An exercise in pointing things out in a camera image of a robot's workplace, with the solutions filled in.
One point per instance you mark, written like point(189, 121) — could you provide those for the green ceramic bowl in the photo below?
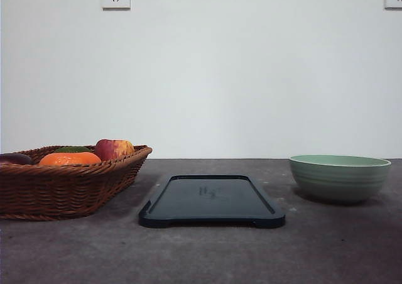
point(338, 179)

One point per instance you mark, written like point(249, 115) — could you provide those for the brown wicker basket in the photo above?
point(57, 192)

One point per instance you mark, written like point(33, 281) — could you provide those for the dark blue rectangular tray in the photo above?
point(210, 199)

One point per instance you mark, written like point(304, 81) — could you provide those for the red yellow apple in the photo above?
point(110, 149)

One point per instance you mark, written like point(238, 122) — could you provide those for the orange fruit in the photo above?
point(73, 158)

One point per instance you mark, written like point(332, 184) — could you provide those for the green avocado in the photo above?
point(74, 149)

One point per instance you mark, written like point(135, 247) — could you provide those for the dark red apple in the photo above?
point(14, 158)

